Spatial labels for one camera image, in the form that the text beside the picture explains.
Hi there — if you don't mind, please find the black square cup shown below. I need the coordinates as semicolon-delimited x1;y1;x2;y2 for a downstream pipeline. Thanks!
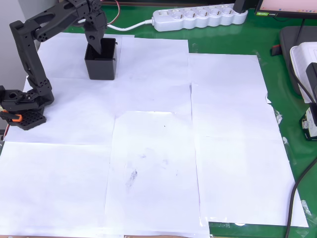
84;37;118;81

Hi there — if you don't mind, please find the green desk mat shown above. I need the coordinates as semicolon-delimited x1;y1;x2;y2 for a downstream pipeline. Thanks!
47;3;317;238

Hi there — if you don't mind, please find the black device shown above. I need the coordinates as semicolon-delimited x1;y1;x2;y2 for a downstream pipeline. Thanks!
305;62;317;104

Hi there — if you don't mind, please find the black computer monitor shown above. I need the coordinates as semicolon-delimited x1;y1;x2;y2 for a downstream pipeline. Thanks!
255;0;317;19

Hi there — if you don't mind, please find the white power strip cable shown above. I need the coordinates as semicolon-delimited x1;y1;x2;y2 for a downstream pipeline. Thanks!
107;18;156;32

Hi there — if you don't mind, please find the white device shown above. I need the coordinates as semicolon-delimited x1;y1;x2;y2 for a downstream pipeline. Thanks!
289;42;317;104

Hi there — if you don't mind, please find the orange and black clamp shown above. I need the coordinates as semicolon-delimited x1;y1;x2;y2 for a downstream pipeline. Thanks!
0;110;23;123

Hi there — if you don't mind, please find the white power strip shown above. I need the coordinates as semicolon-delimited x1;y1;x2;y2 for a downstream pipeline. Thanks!
151;3;249;33

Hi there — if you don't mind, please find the red and black USB stick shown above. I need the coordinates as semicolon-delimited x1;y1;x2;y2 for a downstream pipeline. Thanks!
269;44;282;57

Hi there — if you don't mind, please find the grey pad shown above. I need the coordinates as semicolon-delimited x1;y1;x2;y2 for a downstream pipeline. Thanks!
279;25;317;96

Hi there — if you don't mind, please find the thin black cable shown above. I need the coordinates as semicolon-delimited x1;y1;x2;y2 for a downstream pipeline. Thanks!
294;18;317;103

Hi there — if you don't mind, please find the black plug adapter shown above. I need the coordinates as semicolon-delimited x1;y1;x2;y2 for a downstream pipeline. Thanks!
233;0;249;14

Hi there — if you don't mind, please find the thick black cable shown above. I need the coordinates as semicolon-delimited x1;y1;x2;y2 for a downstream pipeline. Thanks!
284;154;317;238

